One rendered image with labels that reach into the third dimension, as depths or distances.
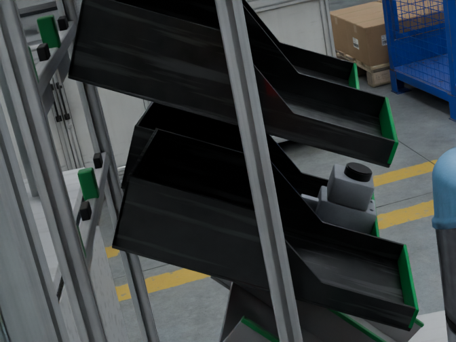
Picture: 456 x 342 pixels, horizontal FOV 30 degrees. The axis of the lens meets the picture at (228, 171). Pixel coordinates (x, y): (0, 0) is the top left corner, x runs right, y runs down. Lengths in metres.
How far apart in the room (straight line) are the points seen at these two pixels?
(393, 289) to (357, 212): 0.13
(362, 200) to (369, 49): 4.78
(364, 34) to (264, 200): 5.02
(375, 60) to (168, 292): 2.72
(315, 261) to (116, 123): 3.75
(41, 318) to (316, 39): 4.44
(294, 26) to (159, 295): 1.80
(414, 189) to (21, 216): 3.82
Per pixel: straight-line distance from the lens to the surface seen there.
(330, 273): 0.84
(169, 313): 3.37
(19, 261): 0.29
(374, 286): 0.84
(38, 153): 0.70
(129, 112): 4.55
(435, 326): 1.41
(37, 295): 0.30
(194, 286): 3.52
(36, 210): 2.24
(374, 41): 5.70
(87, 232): 0.81
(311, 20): 4.68
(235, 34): 0.67
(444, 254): 0.53
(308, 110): 0.80
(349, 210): 0.94
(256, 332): 0.80
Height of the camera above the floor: 1.61
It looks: 20 degrees down
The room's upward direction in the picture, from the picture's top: 11 degrees counter-clockwise
